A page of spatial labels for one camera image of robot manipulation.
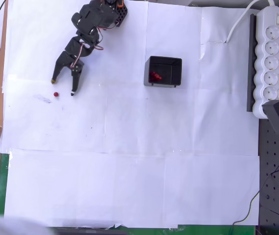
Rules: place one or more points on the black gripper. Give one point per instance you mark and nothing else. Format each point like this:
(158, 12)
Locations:
(65, 62)

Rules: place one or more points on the small red bead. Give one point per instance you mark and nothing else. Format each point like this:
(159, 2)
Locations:
(56, 94)

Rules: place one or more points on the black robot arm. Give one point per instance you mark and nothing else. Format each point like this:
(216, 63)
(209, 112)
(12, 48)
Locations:
(90, 17)

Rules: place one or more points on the black plastic box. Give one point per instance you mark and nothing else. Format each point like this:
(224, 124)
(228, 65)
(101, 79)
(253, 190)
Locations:
(177, 71)

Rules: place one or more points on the red beads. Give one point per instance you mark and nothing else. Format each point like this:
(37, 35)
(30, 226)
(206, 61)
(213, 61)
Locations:
(155, 76)

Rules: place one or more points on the white paper sheet cover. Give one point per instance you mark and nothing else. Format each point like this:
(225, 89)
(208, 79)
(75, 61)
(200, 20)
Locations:
(129, 147)

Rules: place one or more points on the green cutting mat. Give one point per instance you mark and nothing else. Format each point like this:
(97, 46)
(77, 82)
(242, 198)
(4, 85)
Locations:
(2, 186)

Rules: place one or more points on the blurry grey object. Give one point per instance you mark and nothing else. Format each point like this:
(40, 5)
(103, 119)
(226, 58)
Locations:
(9, 225)

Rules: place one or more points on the black tray under power strip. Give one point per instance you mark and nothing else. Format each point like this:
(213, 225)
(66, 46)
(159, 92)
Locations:
(251, 73)

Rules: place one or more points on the white power strip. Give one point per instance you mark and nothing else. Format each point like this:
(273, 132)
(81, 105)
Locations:
(270, 73)

